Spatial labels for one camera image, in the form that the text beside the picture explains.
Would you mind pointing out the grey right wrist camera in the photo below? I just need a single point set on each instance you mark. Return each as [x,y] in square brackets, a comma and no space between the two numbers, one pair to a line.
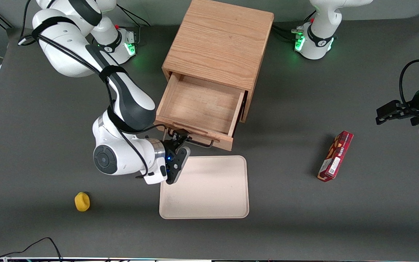
[176,165]

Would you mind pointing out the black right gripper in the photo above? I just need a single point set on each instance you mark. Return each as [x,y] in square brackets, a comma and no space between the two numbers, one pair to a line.
[168,147]

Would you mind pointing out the beige rectangular tray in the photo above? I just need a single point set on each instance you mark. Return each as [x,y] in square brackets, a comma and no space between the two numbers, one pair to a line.
[209,189]

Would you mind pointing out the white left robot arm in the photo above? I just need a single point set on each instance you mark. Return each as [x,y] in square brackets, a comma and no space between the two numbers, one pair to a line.
[318,36]

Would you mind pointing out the wooden drawer cabinet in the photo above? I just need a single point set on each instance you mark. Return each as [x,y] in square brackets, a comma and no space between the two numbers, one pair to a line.
[220,40]

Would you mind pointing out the yellow lemon toy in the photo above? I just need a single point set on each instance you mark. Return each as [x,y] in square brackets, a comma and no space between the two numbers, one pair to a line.
[82,202]

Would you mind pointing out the red cookie box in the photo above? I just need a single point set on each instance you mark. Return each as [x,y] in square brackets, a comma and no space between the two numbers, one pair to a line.
[335,156]

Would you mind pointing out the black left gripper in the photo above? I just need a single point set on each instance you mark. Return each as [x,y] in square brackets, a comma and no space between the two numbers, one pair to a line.
[414,106]

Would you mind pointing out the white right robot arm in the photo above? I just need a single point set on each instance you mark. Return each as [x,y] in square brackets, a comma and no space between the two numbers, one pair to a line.
[122,105]

